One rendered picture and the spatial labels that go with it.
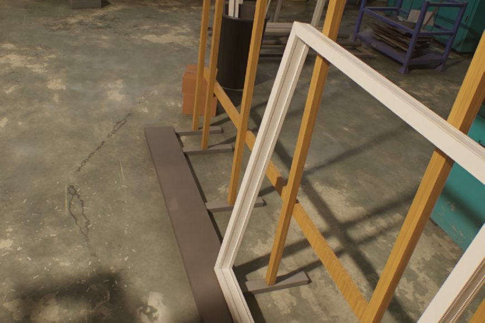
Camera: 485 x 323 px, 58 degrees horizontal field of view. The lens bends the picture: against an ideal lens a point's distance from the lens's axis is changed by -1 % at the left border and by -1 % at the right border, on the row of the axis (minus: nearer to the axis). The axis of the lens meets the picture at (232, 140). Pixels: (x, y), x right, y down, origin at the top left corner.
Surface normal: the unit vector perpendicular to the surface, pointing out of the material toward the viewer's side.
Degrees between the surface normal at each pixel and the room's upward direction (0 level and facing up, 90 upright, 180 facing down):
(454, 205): 90
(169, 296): 0
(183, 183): 0
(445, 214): 90
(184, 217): 0
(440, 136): 82
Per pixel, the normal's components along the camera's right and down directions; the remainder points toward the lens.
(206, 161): 0.12, -0.85
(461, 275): -0.92, -0.06
